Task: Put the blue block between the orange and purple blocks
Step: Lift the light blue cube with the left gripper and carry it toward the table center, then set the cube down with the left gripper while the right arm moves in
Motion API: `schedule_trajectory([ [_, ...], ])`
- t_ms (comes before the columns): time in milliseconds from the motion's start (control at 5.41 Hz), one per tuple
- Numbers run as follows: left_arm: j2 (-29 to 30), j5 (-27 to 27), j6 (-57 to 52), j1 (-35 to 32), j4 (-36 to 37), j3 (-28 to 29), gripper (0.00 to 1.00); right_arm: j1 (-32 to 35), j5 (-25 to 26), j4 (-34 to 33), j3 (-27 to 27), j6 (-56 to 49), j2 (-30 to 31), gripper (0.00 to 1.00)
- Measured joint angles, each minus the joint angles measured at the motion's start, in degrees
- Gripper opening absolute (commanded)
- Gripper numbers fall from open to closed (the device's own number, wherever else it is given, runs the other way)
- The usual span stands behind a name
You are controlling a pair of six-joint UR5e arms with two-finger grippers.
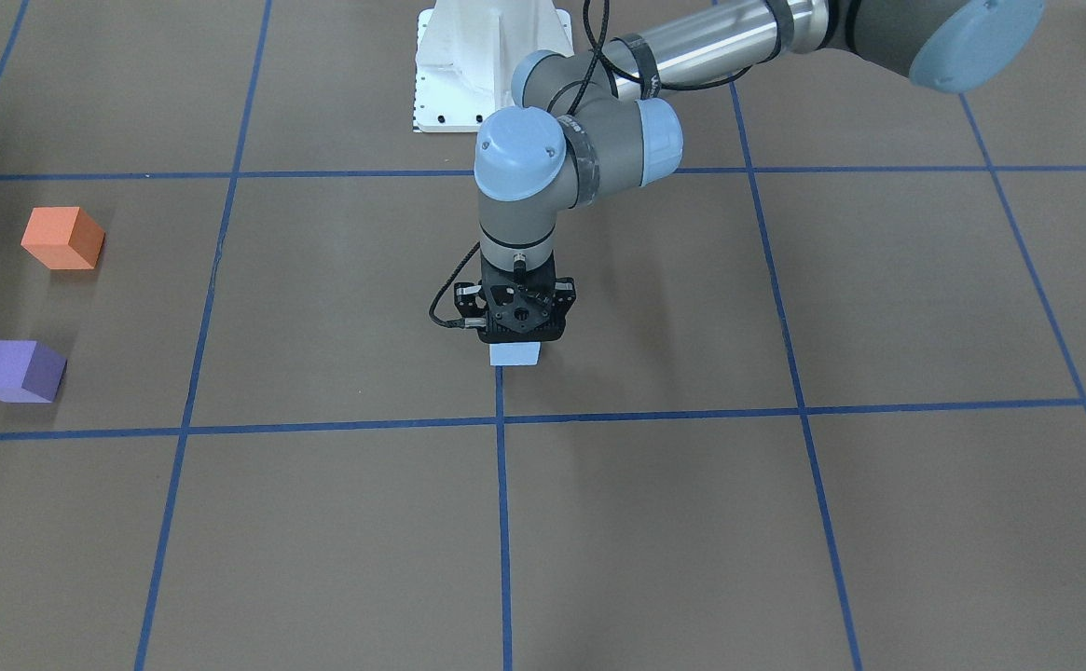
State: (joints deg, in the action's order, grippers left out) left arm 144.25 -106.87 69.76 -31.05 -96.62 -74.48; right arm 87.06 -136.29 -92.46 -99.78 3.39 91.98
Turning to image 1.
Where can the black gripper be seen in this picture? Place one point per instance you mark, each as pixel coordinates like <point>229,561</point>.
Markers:
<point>466,300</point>

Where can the light blue foam block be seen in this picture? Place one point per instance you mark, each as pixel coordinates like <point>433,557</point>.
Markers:
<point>520,353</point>

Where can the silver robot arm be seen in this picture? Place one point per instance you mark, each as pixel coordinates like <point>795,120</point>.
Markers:
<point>598,123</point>

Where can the orange foam block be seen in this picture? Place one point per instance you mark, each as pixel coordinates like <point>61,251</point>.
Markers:
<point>63,238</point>

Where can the purple foam block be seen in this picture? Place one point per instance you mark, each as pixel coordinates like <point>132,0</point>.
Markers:
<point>30,372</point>

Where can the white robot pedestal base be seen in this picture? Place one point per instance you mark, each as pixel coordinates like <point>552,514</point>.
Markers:
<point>467,54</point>

